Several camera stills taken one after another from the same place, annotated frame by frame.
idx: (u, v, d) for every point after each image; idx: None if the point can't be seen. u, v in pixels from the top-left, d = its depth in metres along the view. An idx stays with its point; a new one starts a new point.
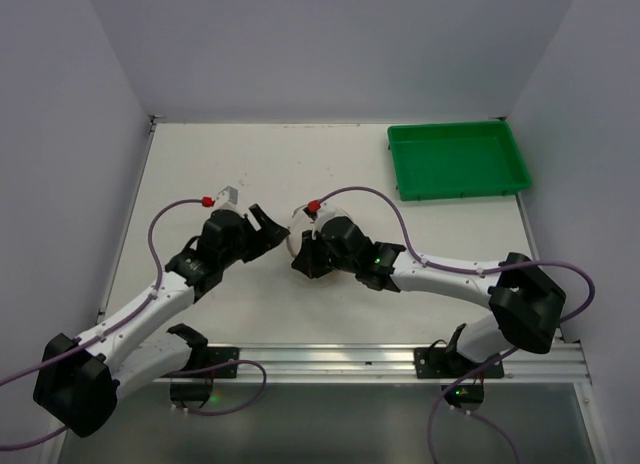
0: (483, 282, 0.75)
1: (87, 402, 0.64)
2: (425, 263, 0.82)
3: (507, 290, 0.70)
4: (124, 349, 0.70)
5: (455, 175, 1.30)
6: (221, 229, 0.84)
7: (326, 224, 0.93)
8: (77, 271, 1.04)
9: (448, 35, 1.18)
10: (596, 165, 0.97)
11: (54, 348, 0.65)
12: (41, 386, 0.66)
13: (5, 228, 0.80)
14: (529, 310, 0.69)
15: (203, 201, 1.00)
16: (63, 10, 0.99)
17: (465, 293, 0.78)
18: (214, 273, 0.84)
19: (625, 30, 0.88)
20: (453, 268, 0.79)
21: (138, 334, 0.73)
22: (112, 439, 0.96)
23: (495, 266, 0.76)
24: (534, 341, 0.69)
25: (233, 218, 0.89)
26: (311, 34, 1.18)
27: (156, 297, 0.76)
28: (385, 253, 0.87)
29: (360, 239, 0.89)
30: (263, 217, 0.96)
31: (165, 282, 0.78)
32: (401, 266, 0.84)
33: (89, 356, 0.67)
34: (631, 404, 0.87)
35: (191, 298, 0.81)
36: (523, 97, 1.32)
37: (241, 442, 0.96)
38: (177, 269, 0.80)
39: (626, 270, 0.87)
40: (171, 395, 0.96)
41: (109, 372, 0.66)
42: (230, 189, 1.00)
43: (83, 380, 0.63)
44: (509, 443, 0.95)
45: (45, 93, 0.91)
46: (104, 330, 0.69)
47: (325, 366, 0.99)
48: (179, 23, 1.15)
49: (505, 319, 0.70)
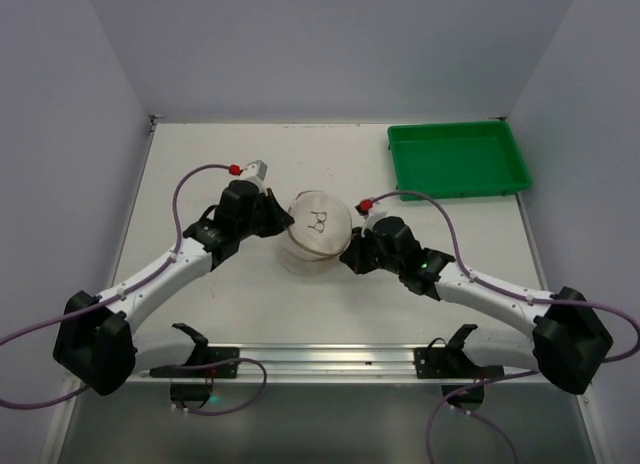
0: (530, 310, 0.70)
1: (107, 360, 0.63)
2: (473, 279, 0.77)
3: (555, 324, 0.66)
4: (143, 310, 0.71)
5: (456, 175, 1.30)
6: (239, 197, 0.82)
7: (377, 221, 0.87)
8: (77, 270, 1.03)
9: (449, 35, 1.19)
10: (595, 165, 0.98)
11: (75, 304, 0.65)
12: (61, 342, 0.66)
13: (6, 226, 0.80)
14: (573, 350, 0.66)
15: (231, 169, 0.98)
16: (64, 10, 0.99)
17: (508, 316, 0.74)
18: (230, 243, 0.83)
19: (625, 30, 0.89)
20: (503, 289, 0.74)
21: (157, 295, 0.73)
22: (111, 439, 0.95)
23: (547, 297, 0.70)
24: (568, 380, 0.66)
25: (254, 188, 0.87)
26: (312, 34, 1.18)
27: (174, 261, 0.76)
28: (432, 259, 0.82)
29: (411, 239, 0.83)
30: (275, 207, 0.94)
31: (184, 248, 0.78)
32: (448, 275, 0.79)
33: (111, 313, 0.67)
34: (631, 404, 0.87)
35: (209, 264, 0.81)
36: (522, 98, 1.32)
37: (242, 442, 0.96)
38: (195, 236, 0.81)
39: (626, 269, 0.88)
40: (171, 394, 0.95)
41: (129, 333, 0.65)
42: (260, 163, 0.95)
43: (104, 336, 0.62)
44: (509, 444, 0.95)
45: (46, 91, 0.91)
46: (124, 288, 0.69)
47: (326, 365, 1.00)
48: (180, 23, 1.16)
49: (543, 351, 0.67)
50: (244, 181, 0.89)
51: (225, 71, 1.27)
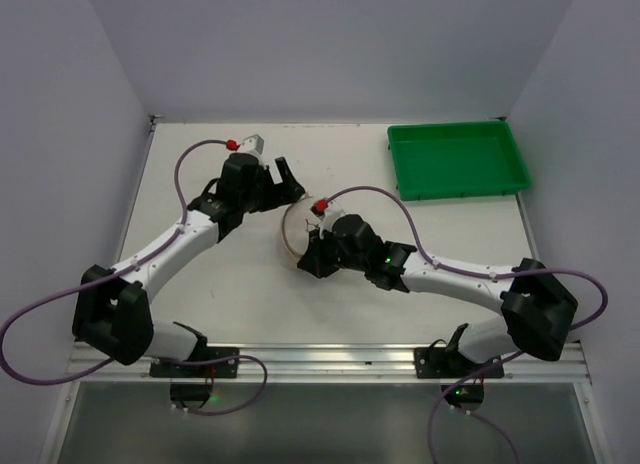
0: (496, 286, 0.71)
1: (128, 327, 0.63)
2: (436, 266, 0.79)
3: (521, 296, 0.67)
4: (158, 278, 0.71)
5: (456, 175, 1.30)
6: (241, 169, 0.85)
7: (336, 222, 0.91)
8: (77, 270, 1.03)
9: (448, 35, 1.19)
10: (595, 164, 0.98)
11: (90, 276, 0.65)
12: (80, 315, 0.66)
13: (5, 226, 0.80)
14: (542, 318, 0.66)
15: (227, 145, 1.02)
16: (64, 10, 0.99)
17: (477, 297, 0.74)
18: (234, 214, 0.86)
19: (624, 30, 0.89)
20: (464, 270, 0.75)
21: (170, 265, 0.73)
22: (110, 440, 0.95)
23: (508, 271, 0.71)
24: (544, 350, 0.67)
25: (253, 162, 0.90)
26: (312, 34, 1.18)
27: (183, 232, 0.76)
28: (395, 252, 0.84)
29: (372, 236, 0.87)
30: (287, 171, 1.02)
31: (191, 220, 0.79)
32: (412, 267, 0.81)
33: (126, 283, 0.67)
34: (631, 404, 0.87)
35: (215, 236, 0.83)
36: (522, 98, 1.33)
37: (242, 442, 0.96)
38: (200, 209, 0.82)
39: (626, 268, 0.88)
40: (171, 394, 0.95)
41: (147, 301, 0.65)
42: (257, 138, 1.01)
43: (121, 304, 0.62)
44: (509, 443, 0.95)
45: (46, 91, 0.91)
46: (138, 259, 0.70)
47: (325, 366, 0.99)
48: (181, 23, 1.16)
49: (515, 325, 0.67)
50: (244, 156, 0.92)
51: (225, 71, 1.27)
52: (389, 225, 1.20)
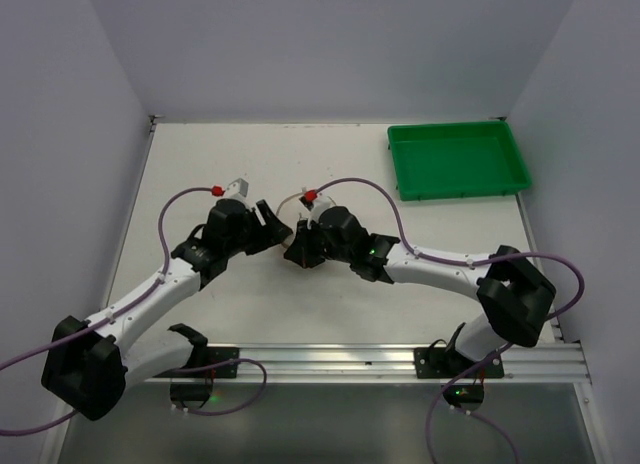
0: (472, 273, 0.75)
1: (98, 383, 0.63)
2: (418, 255, 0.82)
3: (497, 282, 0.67)
4: (132, 333, 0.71)
5: (455, 175, 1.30)
6: (227, 216, 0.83)
7: (322, 213, 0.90)
8: (77, 271, 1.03)
9: (448, 35, 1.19)
10: (596, 164, 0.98)
11: (63, 330, 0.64)
12: (49, 367, 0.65)
13: (6, 226, 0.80)
14: (518, 303, 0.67)
15: (213, 191, 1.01)
16: (64, 10, 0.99)
17: (455, 284, 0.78)
18: (220, 260, 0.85)
19: (625, 30, 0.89)
20: (444, 259, 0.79)
21: (147, 317, 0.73)
22: (110, 441, 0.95)
23: (485, 258, 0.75)
24: (521, 334, 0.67)
25: (240, 207, 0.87)
26: (312, 34, 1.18)
27: (163, 282, 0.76)
28: (380, 245, 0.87)
29: (358, 228, 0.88)
30: (268, 214, 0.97)
31: (172, 268, 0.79)
32: (395, 257, 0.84)
33: (99, 337, 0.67)
34: (631, 405, 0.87)
35: (197, 284, 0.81)
36: (522, 98, 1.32)
37: (242, 442, 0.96)
38: (184, 256, 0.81)
39: (626, 269, 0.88)
40: (171, 394, 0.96)
41: (118, 357, 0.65)
42: (241, 181, 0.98)
43: (93, 361, 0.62)
44: (509, 443, 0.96)
45: (46, 91, 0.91)
46: (113, 312, 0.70)
47: (326, 366, 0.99)
48: (180, 23, 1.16)
49: (492, 311, 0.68)
50: (230, 200, 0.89)
51: (225, 71, 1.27)
52: (376, 218, 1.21)
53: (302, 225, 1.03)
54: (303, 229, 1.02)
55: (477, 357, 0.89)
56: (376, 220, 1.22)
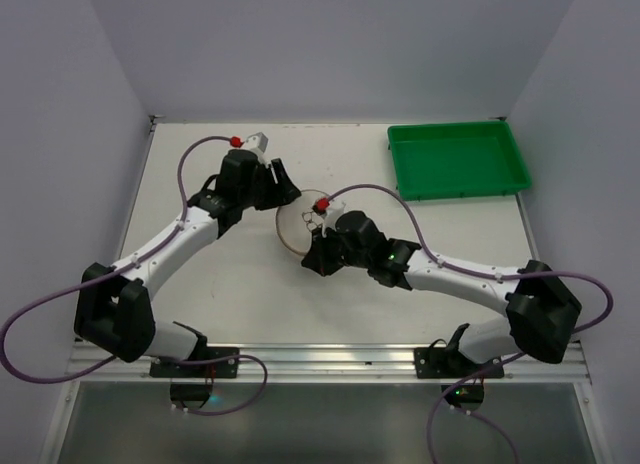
0: (501, 288, 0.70)
1: (130, 325, 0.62)
2: (441, 263, 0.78)
3: (524, 298, 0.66)
4: (158, 276, 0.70)
5: (456, 175, 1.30)
6: (241, 165, 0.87)
7: (340, 218, 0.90)
8: (76, 270, 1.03)
9: (448, 36, 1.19)
10: (596, 164, 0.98)
11: (90, 274, 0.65)
12: (82, 313, 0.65)
13: (6, 227, 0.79)
14: (545, 320, 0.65)
15: (231, 141, 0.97)
16: (64, 10, 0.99)
17: (481, 298, 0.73)
18: (233, 209, 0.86)
19: (624, 30, 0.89)
20: (468, 270, 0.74)
21: (170, 263, 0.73)
22: (111, 441, 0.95)
23: (515, 272, 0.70)
24: (547, 352, 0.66)
25: (250, 158, 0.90)
26: (312, 33, 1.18)
27: (182, 229, 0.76)
28: (399, 249, 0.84)
29: (376, 232, 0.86)
30: (282, 173, 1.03)
31: (190, 216, 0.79)
32: (416, 264, 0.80)
33: (127, 281, 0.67)
34: (631, 404, 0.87)
35: (215, 232, 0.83)
36: (522, 99, 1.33)
37: (242, 443, 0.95)
38: (199, 204, 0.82)
39: (627, 267, 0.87)
40: (171, 394, 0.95)
41: (147, 300, 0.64)
42: (261, 135, 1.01)
43: (124, 301, 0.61)
44: (508, 443, 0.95)
45: (46, 90, 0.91)
46: (138, 256, 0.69)
47: (325, 366, 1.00)
48: (180, 23, 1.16)
49: (519, 328, 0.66)
50: (242, 152, 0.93)
51: (225, 71, 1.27)
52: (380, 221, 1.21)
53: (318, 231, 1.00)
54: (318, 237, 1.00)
55: (478, 359, 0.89)
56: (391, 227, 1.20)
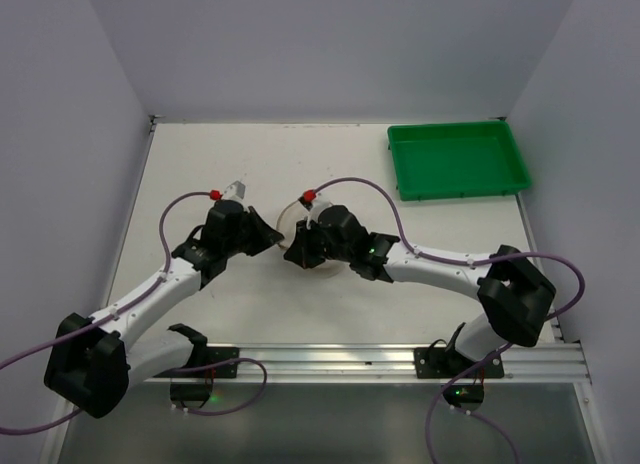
0: (474, 274, 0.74)
1: (103, 380, 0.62)
2: (418, 254, 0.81)
3: (496, 281, 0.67)
4: (136, 329, 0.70)
5: (456, 175, 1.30)
6: (225, 217, 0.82)
7: (321, 213, 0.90)
8: (77, 270, 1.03)
9: (449, 36, 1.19)
10: (596, 163, 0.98)
11: (67, 326, 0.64)
12: (54, 364, 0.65)
13: (7, 227, 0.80)
14: (518, 303, 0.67)
15: (211, 194, 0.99)
16: (64, 9, 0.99)
17: (456, 284, 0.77)
18: (219, 260, 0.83)
19: (624, 30, 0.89)
20: (444, 258, 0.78)
21: (150, 314, 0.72)
22: (110, 441, 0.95)
23: (486, 258, 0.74)
24: (522, 334, 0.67)
25: (238, 207, 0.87)
26: (312, 33, 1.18)
27: (165, 280, 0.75)
28: (380, 243, 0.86)
29: (358, 226, 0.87)
30: (257, 220, 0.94)
31: (174, 266, 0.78)
32: (393, 256, 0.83)
33: (103, 334, 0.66)
34: (632, 405, 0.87)
35: (197, 284, 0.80)
36: (522, 98, 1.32)
37: (243, 442, 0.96)
38: (184, 255, 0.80)
39: (627, 269, 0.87)
40: (171, 394, 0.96)
41: (123, 354, 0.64)
42: (238, 183, 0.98)
43: (97, 358, 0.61)
44: (509, 444, 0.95)
45: (45, 90, 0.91)
46: (117, 309, 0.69)
47: (325, 366, 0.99)
48: (180, 23, 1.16)
49: (492, 312, 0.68)
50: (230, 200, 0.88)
51: (225, 71, 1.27)
52: (384, 220, 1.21)
53: (302, 224, 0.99)
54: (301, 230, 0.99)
55: (477, 357, 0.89)
56: (386, 222, 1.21)
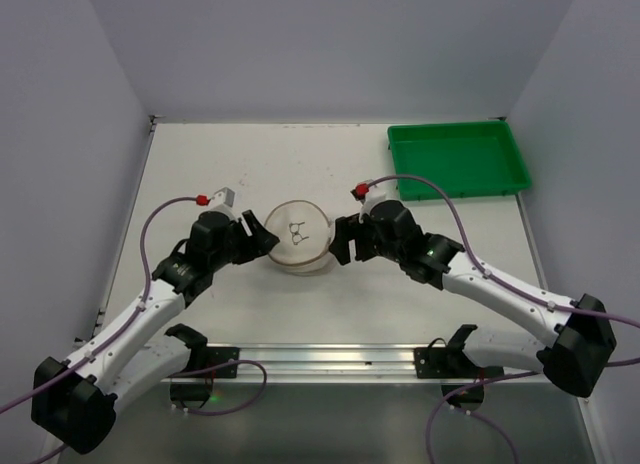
0: (551, 317, 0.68)
1: (85, 423, 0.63)
2: (486, 275, 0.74)
3: (573, 333, 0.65)
4: (115, 367, 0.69)
5: (457, 175, 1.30)
6: (210, 231, 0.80)
7: (377, 205, 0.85)
8: (77, 273, 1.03)
9: (448, 35, 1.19)
10: (596, 163, 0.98)
11: (44, 372, 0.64)
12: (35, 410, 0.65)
13: (7, 228, 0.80)
14: (588, 359, 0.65)
15: (198, 201, 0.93)
16: (63, 10, 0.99)
17: (524, 321, 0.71)
18: (203, 277, 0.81)
19: (624, 30, 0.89)
20: (521, 292, 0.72)
21: (131, 348, 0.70)
22: (111, 441, 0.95)
23: (567, 305, 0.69)
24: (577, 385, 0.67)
25: (224, 219, 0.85)
26: (312, 32, 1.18)
27: (143, 310, 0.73)
28: (437, 245, 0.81)
29: (411, 225, 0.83)
30: (255, 224, 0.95)
31: (153, 292, 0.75)
32: (458, 267, 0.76)
33: (80, 378, 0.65)
34: (631, 405, 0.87)
35: (182, 302, 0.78)
36: (522, 98, 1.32)
37: (243, 442, 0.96)
38: (165, 276, 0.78)
39: (627, 269, 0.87)
40: (171, 394, 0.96)
41: (102, 394, 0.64)
42: (227, 189, 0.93)
43: (76, 403, 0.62)
44: (508, 444, 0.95)
45: (44, 90, 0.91)
46: (92, 350, 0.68)
47: (325, 366, 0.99)
48: (179, 22, 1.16)
49: (558, 359, 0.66)
50: (216, 212, 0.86)
51: (225, 71, 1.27)
52: None
53: (355, 217, 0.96)
54: (342, 222, 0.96)
55: (480, 363, 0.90)
56: None
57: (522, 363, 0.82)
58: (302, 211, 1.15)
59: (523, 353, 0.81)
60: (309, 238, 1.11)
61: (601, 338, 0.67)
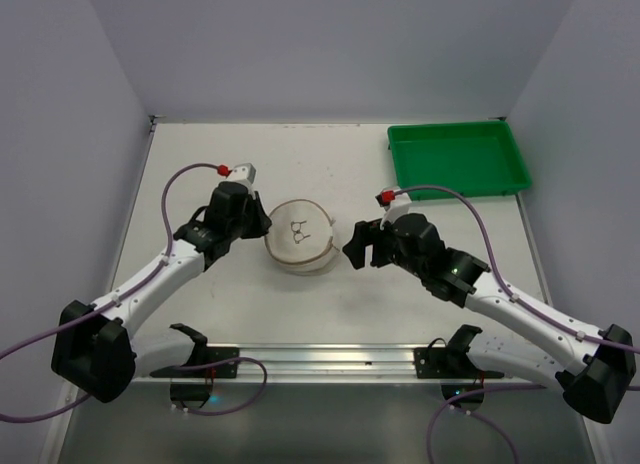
0: (579, 348, 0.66)
1: (109, 367, 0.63)
2: (514, 299, 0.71)
3: (602, 364, 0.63)
4: (140, 313, 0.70)
5: (457, 175, 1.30)
6: (231, 197, 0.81)
7: (399, 219, 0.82)
8: (77, 271, 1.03)
9: (448, 35, 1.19)
10: (596, 161, 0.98)
11: (69, 315, 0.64)
12: (59, 353, 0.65)
13: (7, 227, 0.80)
14: (614, 389, 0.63)
15: (218, 168, 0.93)
16: (63, 9, 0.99)
17: (549, 347, 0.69)
18: (223, 241, 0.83)
19: (624, 28, 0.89)
20: (549, 319, 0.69)
21: (153, 299, 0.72)
22: (111, 440, 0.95)
23: (595, 336, 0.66)
24: (598, 413, 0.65)
25: (242, 188, 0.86)
26: (312, 32, 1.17)
27: (167, 264, 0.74)
28: (460, 262, 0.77)
29: (436, 240, 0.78)
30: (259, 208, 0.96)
31: (176, 250, 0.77)
32: (483, 288, 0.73)
33: (106, 320, 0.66)
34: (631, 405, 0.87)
35: (202, 265, 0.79)
36: (522, 98, 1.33)
37: (242, 442, 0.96)
38: (186, 238, 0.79)
39: (627, 268, 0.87)
40: (171, 395, 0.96)
41: (127, 339, 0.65)
42: (250, 166, 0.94)
43: (102, 344, 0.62)
44: (508, 444, 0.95)
45: (43, 89, 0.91)
46: (119, 294, 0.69)
47: (325, 366, 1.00)
48: (178, 21, 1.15)
49: (582, 390, 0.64)
50: (234, 183, 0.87)
51: (225, 70, 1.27)
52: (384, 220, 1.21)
53: (376, 223, 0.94)
54: (363, 227, 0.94)
55: (483, 366, 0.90)
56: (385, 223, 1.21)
57: (531, 375, 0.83)
58: (303, 211, 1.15)
59: (538, 370, 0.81)
60: (309, 238, 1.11)
61: (624, 367, 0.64)
